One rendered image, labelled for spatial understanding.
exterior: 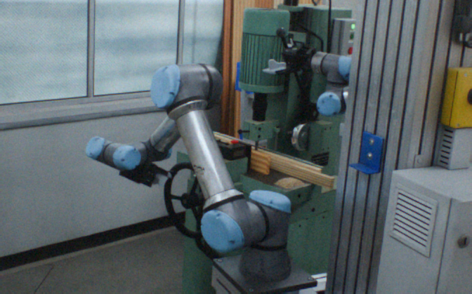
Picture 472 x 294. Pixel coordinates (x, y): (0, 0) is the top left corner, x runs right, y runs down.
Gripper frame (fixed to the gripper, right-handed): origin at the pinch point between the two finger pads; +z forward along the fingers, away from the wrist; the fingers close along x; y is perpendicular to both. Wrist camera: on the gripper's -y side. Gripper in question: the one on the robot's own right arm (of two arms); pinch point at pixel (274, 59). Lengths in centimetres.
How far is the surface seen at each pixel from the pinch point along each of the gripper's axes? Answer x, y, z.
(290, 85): -6.2, -19.1, 5.3
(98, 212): 49, -102, 144
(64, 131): 36, -48, 145
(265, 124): 10.2, -26.5, 8.8
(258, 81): 5.4, -7.7, 7.7
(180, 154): 34, -31, 39
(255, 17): -7.0, 12.3, 10.1
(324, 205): 13, -64, -10
